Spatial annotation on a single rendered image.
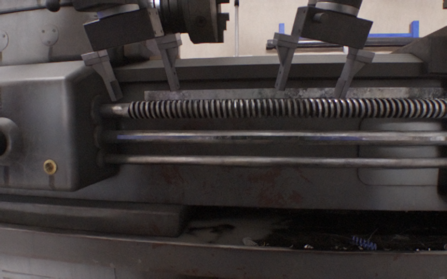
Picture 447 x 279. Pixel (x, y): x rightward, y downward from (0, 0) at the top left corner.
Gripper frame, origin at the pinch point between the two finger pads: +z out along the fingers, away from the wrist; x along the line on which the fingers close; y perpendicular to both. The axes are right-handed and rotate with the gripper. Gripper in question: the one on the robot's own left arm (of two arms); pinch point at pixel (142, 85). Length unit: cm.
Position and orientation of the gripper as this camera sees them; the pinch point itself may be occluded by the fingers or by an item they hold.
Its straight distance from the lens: 51.0
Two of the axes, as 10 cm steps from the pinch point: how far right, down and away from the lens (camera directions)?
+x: -9.8, 1.1, 1.9
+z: 1.8, 8.8, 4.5
